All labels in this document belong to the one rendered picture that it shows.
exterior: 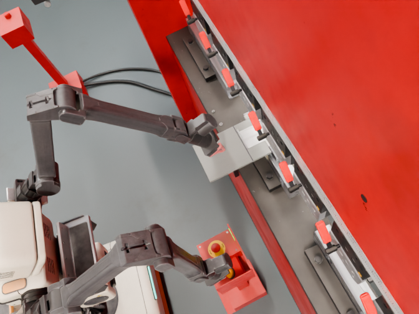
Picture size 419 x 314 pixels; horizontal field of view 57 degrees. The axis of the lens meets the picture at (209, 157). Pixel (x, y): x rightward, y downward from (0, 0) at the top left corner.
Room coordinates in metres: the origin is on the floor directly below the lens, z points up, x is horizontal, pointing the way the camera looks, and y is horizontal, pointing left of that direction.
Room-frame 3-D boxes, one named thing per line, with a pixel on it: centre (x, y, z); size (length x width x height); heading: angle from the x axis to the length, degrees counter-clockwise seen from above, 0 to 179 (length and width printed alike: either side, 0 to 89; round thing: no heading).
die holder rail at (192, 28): (1.28, -0.20, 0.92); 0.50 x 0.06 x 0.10; 4
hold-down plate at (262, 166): (0.69, -0.18, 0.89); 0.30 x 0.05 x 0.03; 4
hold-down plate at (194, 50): (1.33, -0.14, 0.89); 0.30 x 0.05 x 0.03; 4
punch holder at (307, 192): (0.36, -0.26, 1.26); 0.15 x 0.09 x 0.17; 4
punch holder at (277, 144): (0.56, -0.25, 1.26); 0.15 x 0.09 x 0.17; 4
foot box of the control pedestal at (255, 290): (0.39, 0.13, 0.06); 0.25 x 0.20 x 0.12; 95
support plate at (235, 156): (0.72, -0.09, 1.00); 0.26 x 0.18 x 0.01; 94
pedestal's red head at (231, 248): (0.39, 0.11, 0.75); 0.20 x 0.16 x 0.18; 5
